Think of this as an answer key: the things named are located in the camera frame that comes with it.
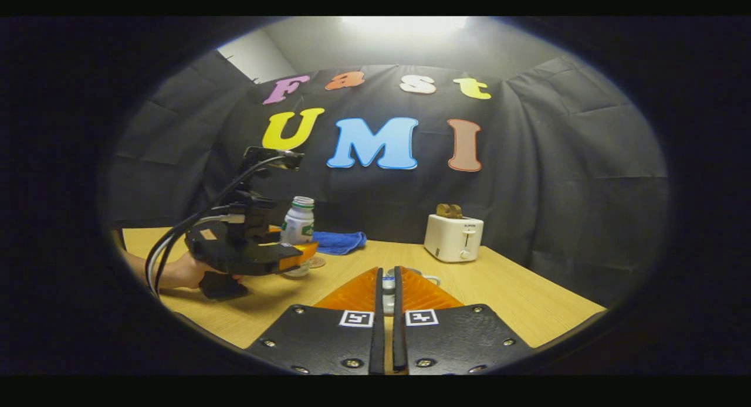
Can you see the white blue teacup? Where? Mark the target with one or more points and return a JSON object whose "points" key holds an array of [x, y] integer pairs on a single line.
{"points": [[388, 304]]}

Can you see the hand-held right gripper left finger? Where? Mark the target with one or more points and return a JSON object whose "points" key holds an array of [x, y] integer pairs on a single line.
{"points": [[328, 342]]}

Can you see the blue towel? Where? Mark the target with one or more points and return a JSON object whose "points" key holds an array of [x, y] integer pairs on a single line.
{"points": [[340, 241]]}

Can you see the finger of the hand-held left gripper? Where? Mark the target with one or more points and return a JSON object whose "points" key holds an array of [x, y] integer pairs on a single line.
{"points": [[296, 257]]}

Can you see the round coaster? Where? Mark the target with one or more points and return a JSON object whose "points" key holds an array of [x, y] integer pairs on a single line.
{"points": [[318, 262]]}

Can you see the brown toast slices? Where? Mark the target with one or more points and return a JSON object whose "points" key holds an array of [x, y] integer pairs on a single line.
{"points": [[449, 211]]}

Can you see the white water bottle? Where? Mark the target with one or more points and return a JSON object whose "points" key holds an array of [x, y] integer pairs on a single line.
{"points": [[298, 225]]}

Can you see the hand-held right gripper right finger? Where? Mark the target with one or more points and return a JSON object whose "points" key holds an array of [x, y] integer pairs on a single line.
{"points": [[452, 342]]}

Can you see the white toaster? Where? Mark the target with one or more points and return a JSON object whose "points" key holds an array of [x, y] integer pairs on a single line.
{"points": [[452, 237]]}

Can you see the ceiling light panel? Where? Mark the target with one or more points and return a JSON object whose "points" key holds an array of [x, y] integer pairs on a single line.
{"points": [[405, 24]]}

